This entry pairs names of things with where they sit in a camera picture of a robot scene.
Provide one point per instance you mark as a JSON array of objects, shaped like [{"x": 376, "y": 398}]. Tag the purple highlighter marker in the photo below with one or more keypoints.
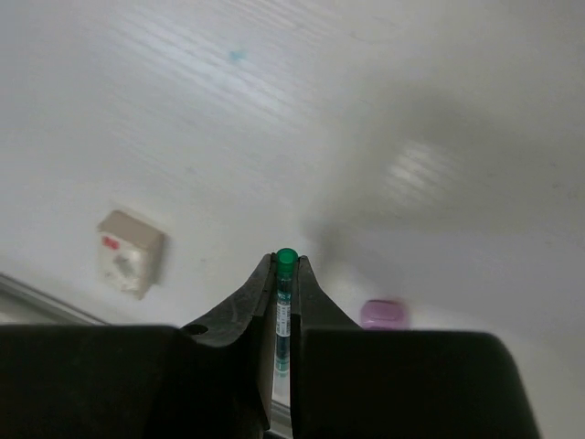
[{"x": 384, "y": 315}]

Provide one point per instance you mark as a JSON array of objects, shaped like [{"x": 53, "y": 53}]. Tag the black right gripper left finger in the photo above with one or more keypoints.
[{"x": 211, "y": 378}]

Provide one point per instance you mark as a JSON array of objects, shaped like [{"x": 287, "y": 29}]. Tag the white eraser with red label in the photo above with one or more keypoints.
[{"x": 129, "y": 253}]

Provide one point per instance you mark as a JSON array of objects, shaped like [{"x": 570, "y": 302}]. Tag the green gel pen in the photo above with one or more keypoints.
[{"x": 286, "y": 262}]

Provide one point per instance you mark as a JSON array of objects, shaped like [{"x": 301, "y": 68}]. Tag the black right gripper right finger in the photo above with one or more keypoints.
[{"x": 349, "y": 382}]

